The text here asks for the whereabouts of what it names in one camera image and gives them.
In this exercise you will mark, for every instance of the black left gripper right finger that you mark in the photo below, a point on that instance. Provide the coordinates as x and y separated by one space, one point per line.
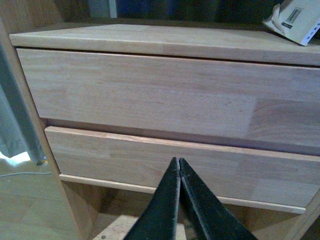
208 216

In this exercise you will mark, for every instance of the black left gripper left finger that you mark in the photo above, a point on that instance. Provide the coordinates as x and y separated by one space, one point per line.
160 218

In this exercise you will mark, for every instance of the wooden shelf cabinet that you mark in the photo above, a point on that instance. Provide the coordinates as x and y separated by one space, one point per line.
65 25

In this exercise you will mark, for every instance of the lower left wooden drawer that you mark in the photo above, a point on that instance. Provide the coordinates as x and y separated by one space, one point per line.
239 176

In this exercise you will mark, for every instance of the wooden drawer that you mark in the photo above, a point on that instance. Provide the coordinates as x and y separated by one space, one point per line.
239 176
248 101

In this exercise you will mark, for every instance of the upper left wooden drawer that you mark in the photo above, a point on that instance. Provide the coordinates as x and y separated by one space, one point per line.
248 101

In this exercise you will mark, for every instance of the grey metal pole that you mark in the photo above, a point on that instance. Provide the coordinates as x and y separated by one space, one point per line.
17 133

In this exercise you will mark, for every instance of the torn beige book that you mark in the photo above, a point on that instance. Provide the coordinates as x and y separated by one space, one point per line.
296 20

